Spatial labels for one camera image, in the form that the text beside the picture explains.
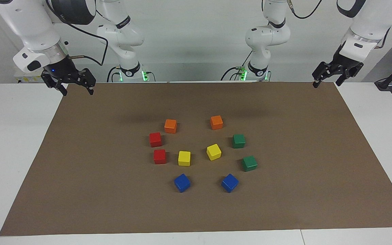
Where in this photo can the blue wooden cube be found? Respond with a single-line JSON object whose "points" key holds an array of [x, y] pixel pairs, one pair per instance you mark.
{"points": [[229, 182], [182, 182]]}

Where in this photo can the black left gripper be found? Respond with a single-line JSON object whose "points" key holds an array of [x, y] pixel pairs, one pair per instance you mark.
{"points": [[343, 61]]}

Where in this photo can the green wooden cube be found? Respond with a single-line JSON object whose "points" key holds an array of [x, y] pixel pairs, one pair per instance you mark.
{"points": [[249, 163], [239, 141]]}

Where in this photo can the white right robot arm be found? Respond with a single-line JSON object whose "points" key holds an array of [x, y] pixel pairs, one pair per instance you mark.
{"points": [[32, 30]]}

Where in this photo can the brown paper mat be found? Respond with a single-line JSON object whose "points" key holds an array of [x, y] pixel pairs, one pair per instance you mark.
{"points": [[114, 190]]}

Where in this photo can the white power strip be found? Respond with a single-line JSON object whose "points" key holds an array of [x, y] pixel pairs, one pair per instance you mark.
{"points": [[29, 79]]}

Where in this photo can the yellow wooden cube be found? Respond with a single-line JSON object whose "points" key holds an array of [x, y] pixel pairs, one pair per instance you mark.
{"points": [[184, 158], [213, 151]]}

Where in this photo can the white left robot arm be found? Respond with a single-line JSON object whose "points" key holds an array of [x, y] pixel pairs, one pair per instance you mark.
{"points": [[267, 37]]}

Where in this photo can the red wooden cube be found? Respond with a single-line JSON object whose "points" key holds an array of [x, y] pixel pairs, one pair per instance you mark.
{"points": [[160, 156], [155, 139]]}

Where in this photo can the orange wooden cube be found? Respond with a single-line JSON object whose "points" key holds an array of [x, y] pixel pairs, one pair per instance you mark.
{"points": [[216, 122], [170, 126]]}

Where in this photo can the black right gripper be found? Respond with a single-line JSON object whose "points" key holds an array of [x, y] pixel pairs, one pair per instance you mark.
{"points": [[62, 69]]}

